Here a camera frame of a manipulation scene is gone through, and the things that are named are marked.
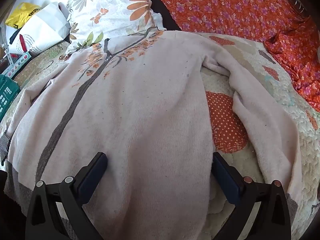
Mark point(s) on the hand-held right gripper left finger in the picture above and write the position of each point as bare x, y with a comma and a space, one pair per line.
92, 178

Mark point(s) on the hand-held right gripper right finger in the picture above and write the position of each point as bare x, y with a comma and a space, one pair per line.
225, 178

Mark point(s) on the plain white pillow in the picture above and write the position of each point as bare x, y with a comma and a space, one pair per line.
140, 105

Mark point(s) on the heart patterned quilt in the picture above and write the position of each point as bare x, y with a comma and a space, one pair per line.
282, 85

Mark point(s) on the green cardboard box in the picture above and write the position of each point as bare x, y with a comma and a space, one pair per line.
7, 92

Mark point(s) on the white box with coloured shapes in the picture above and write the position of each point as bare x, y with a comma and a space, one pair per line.
17, 63

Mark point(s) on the white paper bag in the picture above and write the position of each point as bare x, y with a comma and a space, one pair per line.
47, 22

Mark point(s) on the white floral pillow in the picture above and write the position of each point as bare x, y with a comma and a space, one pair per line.
112, 12

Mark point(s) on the red floral pillow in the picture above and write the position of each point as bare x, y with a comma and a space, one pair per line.
225, 7

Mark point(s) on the yellow plastic bag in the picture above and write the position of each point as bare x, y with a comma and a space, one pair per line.
20, 13

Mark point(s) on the white perforated metal rail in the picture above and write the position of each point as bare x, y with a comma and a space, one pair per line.
5, 45

